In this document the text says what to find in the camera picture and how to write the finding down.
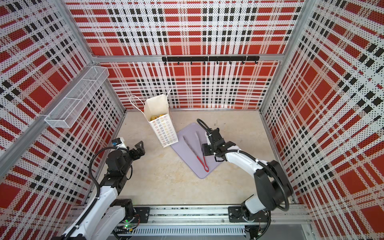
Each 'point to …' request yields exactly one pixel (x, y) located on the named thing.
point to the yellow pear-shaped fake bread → (153, 117)
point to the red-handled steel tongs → (206, 169)
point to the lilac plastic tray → (189, 132)
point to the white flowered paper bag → (156, 110)
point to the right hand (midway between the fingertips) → (206, 149)
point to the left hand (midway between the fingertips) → (136, 146)
